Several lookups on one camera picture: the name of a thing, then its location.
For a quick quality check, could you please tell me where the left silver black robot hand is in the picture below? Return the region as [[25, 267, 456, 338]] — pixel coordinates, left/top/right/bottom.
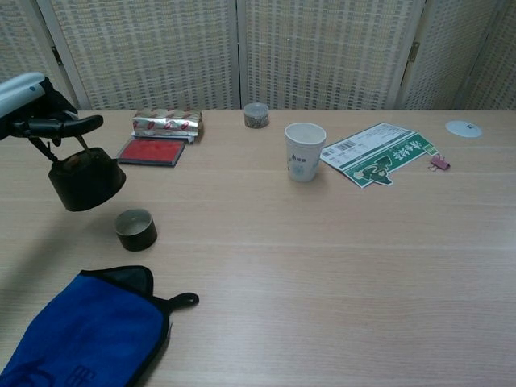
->
[[0, 72, 105, 147]]

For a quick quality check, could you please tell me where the black teapot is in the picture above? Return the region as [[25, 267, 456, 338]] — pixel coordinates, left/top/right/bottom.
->
[[27, 135, 127, 213]]

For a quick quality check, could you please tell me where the dark ceramic tea cup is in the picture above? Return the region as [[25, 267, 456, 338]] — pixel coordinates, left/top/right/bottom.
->
[[114, 208, 159, 252]]

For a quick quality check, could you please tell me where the red ink pad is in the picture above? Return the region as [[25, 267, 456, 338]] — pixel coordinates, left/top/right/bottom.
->
[[115, 136, 186, 169]]

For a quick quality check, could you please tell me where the silver red foil packet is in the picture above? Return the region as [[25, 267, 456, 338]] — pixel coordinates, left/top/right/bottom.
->
[[131, 107, 205, 145]]

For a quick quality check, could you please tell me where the woven folding screen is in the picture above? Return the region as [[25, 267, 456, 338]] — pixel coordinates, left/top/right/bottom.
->
[[0, 0, 516, 114]]

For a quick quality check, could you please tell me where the small clear round jar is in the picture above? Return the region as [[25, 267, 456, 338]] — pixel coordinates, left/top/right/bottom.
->
[[243, 102, 270, 130]]

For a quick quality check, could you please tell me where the blue cloth with black trim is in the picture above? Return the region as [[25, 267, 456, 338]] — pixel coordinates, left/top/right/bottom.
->
[[0, 264, 200, 387]]

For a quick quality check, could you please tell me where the white paper cup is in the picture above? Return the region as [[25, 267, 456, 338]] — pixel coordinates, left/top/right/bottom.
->
[[284, 122, 327, 183]]

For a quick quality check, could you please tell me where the green white flat package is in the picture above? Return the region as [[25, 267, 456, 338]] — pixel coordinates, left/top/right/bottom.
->
[[320, 122, 439, 189]]

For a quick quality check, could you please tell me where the pink binder clip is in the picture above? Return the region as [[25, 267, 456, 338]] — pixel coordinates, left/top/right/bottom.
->
[[429, 155, 452, 173]]

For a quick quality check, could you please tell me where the white round grommet cover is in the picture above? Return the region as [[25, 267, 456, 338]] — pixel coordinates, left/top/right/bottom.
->
[[445, 119, 484, 139]]

